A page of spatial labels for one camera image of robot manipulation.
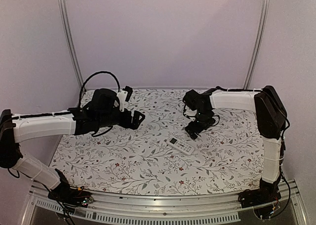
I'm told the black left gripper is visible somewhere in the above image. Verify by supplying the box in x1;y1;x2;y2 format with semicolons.
97;108;145;130

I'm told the white remote control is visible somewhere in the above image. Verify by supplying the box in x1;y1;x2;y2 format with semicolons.
167;137;195;155

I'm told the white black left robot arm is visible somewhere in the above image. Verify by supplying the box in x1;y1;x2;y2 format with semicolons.
0;87;145;202

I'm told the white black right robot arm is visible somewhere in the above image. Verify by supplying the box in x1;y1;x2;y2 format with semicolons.
183;86;289;203

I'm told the floral patterned table mat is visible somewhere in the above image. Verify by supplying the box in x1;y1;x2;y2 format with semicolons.
45;88;281;195

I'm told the aluminium front rail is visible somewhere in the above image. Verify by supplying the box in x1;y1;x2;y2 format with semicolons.
21;180;309;225

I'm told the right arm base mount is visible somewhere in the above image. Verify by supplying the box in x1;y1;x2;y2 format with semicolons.
238;179;281;220

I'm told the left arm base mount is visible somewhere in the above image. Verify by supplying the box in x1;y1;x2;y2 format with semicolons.
48;169;94;207

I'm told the left metal frame post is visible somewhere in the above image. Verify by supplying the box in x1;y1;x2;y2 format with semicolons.
58;0;83;88

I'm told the metal frame post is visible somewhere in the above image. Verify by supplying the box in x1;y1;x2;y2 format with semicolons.
243;0;270;89
58;0;83;88

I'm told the right metal frame post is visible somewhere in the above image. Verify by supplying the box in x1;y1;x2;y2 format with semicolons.
243;0;270;89

